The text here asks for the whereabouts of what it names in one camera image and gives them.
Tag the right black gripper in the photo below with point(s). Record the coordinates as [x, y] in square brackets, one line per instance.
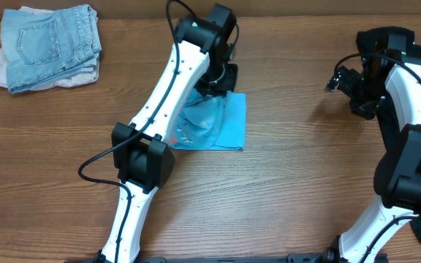
[347, 82]

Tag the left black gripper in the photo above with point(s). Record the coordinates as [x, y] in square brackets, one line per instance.
[218, 85]

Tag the light blue printed t-shirt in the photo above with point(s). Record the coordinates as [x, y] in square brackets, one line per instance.
[211, 123]

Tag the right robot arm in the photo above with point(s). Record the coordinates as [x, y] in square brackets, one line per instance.
[363, 242]

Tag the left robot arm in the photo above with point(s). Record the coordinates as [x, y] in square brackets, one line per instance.
[200, 61]

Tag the folded light blue jeans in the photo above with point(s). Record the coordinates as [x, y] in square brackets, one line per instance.
[46, 47]

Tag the folded white garment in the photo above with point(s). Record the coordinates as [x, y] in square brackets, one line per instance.
[73, 78]

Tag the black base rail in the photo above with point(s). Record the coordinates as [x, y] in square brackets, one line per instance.
[291, 258]

